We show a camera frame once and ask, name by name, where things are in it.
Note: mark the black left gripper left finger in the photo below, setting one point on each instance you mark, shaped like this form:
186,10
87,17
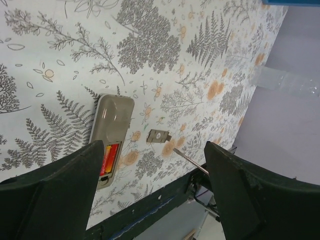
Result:
52,202

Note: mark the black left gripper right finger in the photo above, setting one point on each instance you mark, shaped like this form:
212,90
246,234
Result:
257,204

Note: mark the thin metal screwdriver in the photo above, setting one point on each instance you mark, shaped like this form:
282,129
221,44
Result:
177,151

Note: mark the grey remote control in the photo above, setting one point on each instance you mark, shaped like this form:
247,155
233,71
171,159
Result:
110,125

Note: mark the grey battery cover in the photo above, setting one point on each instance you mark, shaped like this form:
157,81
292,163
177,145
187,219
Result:
158,136

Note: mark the red yellow battery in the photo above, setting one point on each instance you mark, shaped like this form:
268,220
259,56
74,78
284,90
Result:
109,158

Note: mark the clear plastic water bottle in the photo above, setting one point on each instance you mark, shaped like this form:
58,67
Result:
286,82

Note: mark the floral tablecloth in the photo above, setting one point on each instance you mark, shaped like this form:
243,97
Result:
185,63

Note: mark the blue shelf unit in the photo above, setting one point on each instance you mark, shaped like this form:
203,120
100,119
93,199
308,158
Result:
310,3

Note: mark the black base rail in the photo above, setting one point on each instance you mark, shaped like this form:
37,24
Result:
135,219

